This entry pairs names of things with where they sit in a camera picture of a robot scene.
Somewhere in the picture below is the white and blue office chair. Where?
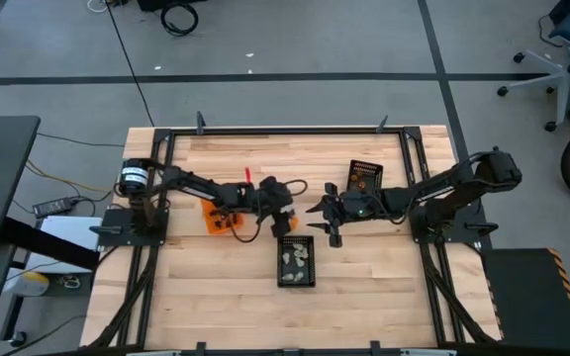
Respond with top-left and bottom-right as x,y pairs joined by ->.
496,0 -> 570,134

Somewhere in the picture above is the coiled black cable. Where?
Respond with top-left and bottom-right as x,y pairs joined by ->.
159,1 -> 200,38

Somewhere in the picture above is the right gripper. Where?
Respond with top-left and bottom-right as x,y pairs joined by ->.
305,182 -> 388,248

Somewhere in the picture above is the black equipment case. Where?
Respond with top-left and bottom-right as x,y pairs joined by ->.
136,0 -> 208,13

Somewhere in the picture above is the black slotted plastic basket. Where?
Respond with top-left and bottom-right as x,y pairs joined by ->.
346,158 -> 385,193
276,234 -> 317,289

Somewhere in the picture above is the white box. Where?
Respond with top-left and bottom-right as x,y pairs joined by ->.
25,215 -> 104,275

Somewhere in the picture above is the black power adapter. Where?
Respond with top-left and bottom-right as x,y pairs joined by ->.
32,196 -> 76,220

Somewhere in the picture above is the black aluminium table frame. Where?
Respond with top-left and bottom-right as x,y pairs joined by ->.
80,111 -> 503,356

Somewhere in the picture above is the long black floor cable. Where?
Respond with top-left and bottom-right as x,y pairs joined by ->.
105,3 -> 156,128

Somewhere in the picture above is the black desk crossbeam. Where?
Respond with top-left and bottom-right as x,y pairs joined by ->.
0,216 -> 101,272

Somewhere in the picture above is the orange slotted plastic basket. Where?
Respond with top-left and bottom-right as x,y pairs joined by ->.
200,197 -> 244,236

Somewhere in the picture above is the black platform with hazard stripes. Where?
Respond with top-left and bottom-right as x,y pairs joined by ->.
480,246 -> 570,352

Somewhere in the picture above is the white and yellow round object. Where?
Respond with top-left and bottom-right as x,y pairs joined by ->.
1,270 -> 51,299

